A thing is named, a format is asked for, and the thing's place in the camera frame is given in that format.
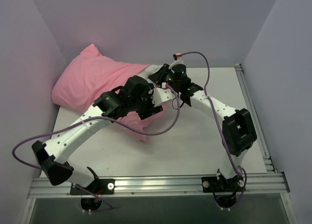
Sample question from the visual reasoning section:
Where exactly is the white pillow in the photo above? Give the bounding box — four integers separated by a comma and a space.
137, 64, 162, 84

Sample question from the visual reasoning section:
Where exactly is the pink floral pillowcase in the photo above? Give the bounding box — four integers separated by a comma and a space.
51, 43, 169, 144

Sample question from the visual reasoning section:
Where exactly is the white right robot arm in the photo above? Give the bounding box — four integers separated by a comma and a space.
148, 64, 257, 191

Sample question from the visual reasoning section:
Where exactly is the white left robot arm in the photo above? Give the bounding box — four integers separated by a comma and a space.
32, 75, 171, 194

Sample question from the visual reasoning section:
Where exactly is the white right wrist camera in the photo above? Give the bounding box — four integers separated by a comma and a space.
169, 53, 184, 69

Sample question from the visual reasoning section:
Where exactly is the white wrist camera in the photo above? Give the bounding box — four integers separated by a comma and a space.
169, 53, 184, 69
151, 82, 179, 107

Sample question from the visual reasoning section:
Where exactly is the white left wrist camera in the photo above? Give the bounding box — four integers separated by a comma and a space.
151, 82, 179, 107

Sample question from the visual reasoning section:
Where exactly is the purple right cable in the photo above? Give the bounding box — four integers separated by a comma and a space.
181, 51, 247, 200

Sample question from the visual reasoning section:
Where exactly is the purple cable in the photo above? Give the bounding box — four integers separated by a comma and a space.
181, 51, 247, 200
12, 85, 182, 211

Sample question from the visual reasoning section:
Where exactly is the aluminium back rail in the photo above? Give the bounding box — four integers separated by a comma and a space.
187, 64, 242, 69

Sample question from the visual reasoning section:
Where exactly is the aluminium rail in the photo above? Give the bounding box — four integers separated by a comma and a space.
28, 173, 290, 199
187, 64, 242, 69
235, 64, 278, 173

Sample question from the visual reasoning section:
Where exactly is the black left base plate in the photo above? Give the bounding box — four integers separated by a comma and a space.
70, 178, 115, 213

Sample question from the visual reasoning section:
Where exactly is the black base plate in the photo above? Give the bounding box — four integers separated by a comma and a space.
201, 175, 247, 210
70, 178, 115, 213

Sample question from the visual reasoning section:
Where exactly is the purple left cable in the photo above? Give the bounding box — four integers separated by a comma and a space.
12, 85, 182, 211

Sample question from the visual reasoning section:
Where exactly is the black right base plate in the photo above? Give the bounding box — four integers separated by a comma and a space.
201, 175, 247, 210

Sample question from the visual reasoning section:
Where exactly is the aluminium right side rail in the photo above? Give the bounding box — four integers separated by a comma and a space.
235, 64, 278, 173

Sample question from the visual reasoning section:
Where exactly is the aluminium front rail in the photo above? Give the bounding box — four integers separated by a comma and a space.
28, 173, 290, 199

